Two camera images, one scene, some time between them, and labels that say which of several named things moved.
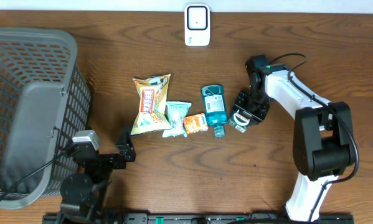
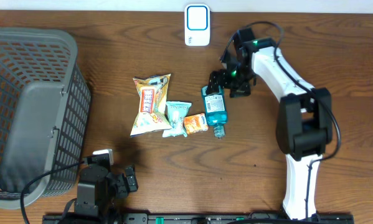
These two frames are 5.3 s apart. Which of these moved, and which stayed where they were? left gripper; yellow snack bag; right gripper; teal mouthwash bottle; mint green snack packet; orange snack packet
Moved: right gripper; left gripper
Stayed: mint green snack packet; teal mouthwash bottle; yellow snack bag; orange snack packet
